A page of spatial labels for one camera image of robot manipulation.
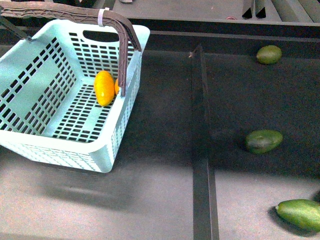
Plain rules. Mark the yellow mango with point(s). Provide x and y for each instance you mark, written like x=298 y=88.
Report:
x=116 y=87
x=104 y=88

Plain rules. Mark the light blue plastic basket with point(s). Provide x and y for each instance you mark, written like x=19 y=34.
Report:
x=48 y=108

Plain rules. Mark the brown basket handle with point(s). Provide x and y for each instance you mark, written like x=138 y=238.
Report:
x=80 y=15

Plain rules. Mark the green avocado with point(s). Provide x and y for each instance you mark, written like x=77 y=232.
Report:
x=263 y=141

